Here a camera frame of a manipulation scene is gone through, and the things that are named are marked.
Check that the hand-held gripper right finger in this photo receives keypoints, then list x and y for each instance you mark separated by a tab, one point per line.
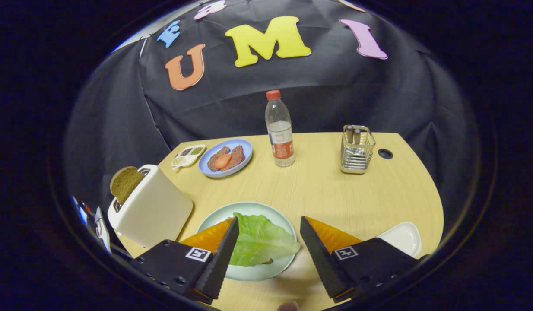
320	259

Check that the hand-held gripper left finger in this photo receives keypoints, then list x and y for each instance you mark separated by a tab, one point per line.
221	259

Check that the brown bread slice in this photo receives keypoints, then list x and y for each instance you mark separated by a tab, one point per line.
125	183

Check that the pale green plate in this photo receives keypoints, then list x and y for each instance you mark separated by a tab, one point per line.
258	273

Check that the green lettuce leaf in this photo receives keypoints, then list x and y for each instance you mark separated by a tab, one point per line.
262	242

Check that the white toaster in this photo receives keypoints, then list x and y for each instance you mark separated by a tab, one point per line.
156	211

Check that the small white rectangular dish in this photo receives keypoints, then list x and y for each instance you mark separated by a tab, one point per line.
402	237

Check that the brown meat patty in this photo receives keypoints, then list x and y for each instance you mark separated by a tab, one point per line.
237	154
214	163

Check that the red tomato slice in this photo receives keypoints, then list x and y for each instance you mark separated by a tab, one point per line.
223	161

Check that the white divided seasoning tray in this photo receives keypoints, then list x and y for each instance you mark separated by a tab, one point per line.
188	156

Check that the blue plate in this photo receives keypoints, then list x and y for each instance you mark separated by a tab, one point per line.
242	149

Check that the white printed object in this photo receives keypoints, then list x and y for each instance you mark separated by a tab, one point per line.
101	229

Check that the clear red-capped water bottle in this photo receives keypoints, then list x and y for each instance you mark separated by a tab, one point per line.
280	134

